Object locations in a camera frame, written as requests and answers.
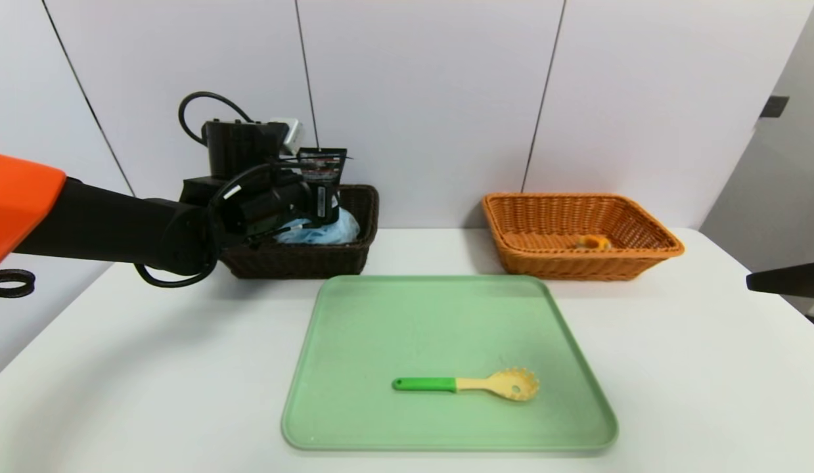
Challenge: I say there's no light green plastic tray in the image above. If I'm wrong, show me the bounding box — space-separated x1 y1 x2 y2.
282 275 619 452

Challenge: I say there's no blue mesh bath loofah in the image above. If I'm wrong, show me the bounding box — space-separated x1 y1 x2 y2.
275 209 360 245

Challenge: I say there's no green handled pasta spoon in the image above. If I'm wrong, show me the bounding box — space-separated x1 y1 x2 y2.
392 367 539 402

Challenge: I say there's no dark brown wicker basket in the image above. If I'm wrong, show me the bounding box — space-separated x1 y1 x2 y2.
219 184 380 280

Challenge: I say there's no black cable loop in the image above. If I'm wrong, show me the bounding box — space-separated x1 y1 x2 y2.
134 259 218 290
0 269 36 298

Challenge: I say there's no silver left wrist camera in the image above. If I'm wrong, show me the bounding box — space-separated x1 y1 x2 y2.
270 117 304 155

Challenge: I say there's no black cosmetic tube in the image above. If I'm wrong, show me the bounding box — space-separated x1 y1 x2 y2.
296 148 348 198

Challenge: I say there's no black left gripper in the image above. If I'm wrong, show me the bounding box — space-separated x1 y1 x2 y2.
238 180 342 227

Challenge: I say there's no black left wrist camera cable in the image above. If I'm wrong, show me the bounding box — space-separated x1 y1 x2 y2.
179 92 256 146

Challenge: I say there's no orange wicker basket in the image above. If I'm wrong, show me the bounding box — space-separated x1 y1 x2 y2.
482 192 685 282

